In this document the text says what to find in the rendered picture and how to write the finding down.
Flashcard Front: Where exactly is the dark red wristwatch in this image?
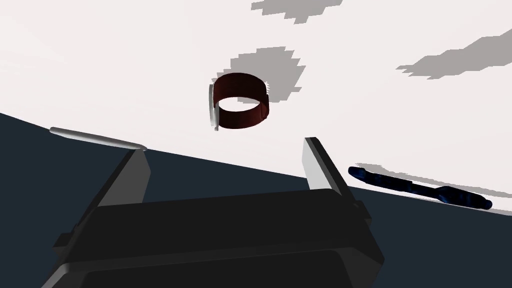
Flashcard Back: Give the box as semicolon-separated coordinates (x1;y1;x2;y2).
208;72;271;132

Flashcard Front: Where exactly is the white pen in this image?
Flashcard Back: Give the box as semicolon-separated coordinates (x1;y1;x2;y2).
49;126;148;152

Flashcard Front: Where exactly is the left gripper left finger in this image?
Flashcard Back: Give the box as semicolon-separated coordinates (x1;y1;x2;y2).
94;149;152;209

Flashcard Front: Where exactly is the dark blue pen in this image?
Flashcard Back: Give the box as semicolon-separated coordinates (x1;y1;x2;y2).
347;166;494;211

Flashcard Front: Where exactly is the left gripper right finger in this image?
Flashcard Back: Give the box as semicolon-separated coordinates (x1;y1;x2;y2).
301;136;357;203

